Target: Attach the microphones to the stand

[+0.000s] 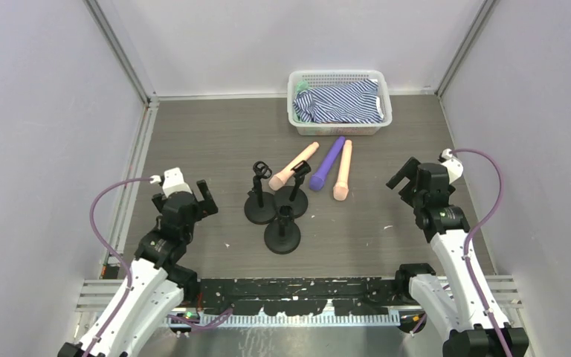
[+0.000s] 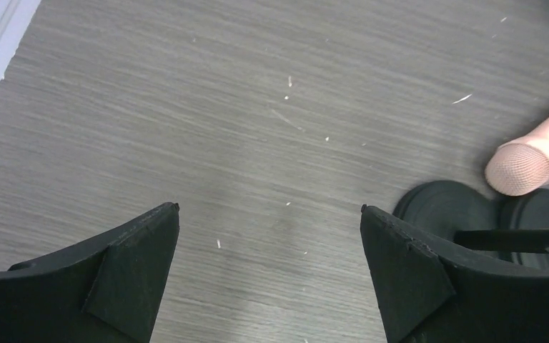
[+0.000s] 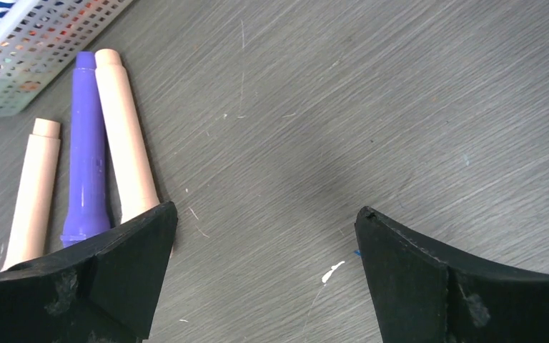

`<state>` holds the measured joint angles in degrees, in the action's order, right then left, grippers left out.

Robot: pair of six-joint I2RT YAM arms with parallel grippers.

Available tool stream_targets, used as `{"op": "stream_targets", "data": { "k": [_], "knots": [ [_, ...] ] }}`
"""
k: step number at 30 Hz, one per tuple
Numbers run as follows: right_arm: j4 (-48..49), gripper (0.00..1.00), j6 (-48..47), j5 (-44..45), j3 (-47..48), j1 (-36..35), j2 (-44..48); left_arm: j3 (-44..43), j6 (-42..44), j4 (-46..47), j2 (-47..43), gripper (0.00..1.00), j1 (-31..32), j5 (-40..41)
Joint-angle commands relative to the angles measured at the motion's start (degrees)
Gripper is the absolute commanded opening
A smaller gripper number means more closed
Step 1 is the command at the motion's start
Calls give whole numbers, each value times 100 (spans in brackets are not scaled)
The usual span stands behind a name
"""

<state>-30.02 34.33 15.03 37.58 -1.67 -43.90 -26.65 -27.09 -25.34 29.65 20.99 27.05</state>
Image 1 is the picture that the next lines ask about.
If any black stand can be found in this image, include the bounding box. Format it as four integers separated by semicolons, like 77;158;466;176
244;161;277;225
274;160;312;218
264;205;301;254

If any purple microphone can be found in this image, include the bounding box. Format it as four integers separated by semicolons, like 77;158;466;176
309;136;346;191

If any blue striped cloth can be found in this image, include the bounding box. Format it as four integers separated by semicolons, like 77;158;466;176
293;79;385;124

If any black stand front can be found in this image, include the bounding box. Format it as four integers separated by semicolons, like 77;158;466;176
264;205;301;254

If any green cloth item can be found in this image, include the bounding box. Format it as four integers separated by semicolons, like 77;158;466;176
295;80;309;94

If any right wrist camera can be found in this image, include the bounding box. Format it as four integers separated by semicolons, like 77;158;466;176
439;149;464;184

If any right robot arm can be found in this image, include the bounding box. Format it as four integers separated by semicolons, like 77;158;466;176
387;154;530;356

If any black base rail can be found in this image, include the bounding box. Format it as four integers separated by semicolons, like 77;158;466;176
76;277;518;329

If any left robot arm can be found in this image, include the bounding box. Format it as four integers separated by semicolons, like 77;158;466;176
58;176;219;356

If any peach microphone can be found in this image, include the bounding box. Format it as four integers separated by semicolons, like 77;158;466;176
268;141;320;191
333;140;352;202

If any black stand left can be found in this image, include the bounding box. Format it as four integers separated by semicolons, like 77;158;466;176
244;161;277;225

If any white plastic basket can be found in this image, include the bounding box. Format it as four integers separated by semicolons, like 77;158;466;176
287;69;393;136

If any black stand middle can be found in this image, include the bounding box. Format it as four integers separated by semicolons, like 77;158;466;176
274;160;312;218

